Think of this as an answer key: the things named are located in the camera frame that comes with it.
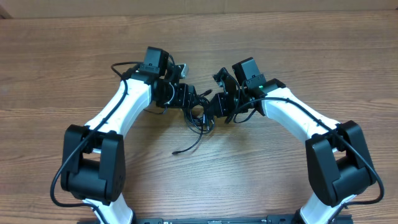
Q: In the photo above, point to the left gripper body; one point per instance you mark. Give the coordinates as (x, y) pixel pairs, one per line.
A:
(174, 96)

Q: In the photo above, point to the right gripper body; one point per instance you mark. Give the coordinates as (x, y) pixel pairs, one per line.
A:
(227, 102)

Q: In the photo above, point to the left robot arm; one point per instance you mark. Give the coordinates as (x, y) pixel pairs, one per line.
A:
(93, 166)

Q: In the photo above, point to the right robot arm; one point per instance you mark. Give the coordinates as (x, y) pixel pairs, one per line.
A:
(339, 164)

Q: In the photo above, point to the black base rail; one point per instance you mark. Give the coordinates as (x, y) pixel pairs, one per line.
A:
(214, 221)

